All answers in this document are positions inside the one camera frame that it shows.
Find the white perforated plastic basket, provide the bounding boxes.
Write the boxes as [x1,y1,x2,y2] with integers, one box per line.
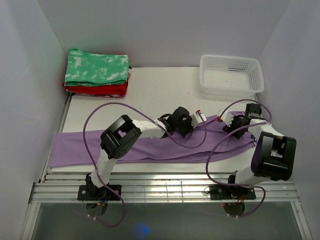
[199,54,265,98]

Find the red folded garment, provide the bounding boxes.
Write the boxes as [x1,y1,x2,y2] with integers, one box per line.
[62,66,132,98]

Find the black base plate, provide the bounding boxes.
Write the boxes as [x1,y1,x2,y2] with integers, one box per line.
[77,185,120,202]
[208,184,256,200]

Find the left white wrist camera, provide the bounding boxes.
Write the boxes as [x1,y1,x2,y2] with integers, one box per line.
[191,110,207,129]

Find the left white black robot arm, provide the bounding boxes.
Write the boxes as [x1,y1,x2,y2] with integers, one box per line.
[82,106,202,200]

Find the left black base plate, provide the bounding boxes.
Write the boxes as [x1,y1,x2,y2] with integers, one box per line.
[77,185,120,202]

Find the purple trousers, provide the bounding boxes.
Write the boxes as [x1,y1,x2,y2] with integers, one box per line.
[48,115,256,168]

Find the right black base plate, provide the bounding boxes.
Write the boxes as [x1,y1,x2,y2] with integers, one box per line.
[208,184,256,200]

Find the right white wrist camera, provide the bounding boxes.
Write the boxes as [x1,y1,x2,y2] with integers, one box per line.
[216,110,235,127]

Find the green white patterned folded garment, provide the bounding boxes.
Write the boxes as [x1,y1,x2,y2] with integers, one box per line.
[64,48,130,87]

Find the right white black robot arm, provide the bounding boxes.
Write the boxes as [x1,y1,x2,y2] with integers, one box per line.
[217,102,297,199]

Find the aluminium rail frame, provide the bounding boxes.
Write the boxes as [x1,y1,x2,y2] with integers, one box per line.
[20,94,313,240]

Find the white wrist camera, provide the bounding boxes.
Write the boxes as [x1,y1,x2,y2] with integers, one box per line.
[191,110,207,129]
[216,110,235,127]

